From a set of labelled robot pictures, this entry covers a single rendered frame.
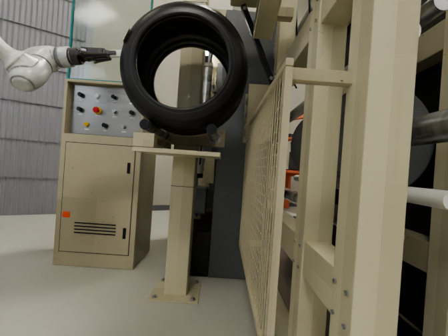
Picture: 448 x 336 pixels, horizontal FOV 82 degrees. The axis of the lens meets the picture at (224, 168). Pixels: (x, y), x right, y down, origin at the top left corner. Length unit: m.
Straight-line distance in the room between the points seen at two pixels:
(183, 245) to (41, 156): 2.72
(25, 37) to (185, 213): 3.21
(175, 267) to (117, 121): 1.06
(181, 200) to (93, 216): 0.73
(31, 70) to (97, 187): 0.90
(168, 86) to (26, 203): 2.46
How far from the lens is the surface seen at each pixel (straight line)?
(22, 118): 3.93
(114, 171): 1.90
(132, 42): 1.24
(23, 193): 3.93
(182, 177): 1.46
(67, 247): 2.11
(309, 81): 0.66
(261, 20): 1.46
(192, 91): 1.51
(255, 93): 1.44
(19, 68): 1.32
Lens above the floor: 0.74
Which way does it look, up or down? level
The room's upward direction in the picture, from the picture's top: 4 degrees clockwise
